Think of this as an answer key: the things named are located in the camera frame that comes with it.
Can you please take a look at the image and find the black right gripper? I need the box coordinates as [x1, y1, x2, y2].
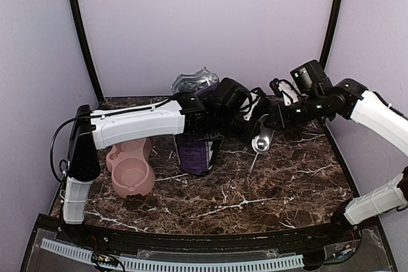
[264, 92, 326, 131]

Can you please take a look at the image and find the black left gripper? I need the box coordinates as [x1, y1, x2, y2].
[215, 111, 263, 145]

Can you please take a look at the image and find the silver metal scoop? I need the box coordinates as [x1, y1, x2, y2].
[249, 115, 275, 175]

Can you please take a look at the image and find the purple pet food bag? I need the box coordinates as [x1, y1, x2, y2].
[171, 68, 224, 176]

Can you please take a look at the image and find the pink double pet bowl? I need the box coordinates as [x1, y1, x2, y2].
[106, 138, 156, 198]

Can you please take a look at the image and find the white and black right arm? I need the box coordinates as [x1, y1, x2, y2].
[265, 60, 407, 243]

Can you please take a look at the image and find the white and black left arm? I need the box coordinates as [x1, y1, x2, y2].
[62, 78, 268, 244]

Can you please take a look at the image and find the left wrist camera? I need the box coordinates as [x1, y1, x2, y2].
[240, 87, 272, 121]

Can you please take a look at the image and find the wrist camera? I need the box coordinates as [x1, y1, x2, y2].
[240, 87, 272, 121]
[269, 78, 301, 106]

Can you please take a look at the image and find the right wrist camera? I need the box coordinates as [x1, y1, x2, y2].
[269, 78, 301, 106]

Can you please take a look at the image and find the black front table rail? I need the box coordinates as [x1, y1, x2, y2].
[50, 218, 361, 254]

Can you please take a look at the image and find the black right frame post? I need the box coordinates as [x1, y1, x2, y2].
[319, 0, 342, 69]

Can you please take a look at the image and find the black frame post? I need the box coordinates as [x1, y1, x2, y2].
[69, 0, 105, 103]
[319, 0, 342, 69]

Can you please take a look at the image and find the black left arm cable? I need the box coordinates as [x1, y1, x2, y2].
[49, 115, 80, 183]

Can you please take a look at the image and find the white slotted cable duct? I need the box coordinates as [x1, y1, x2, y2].
[40, 238, 304, 271]

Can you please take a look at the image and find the black left frame post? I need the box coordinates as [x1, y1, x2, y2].
[69, 0, 105, 103]

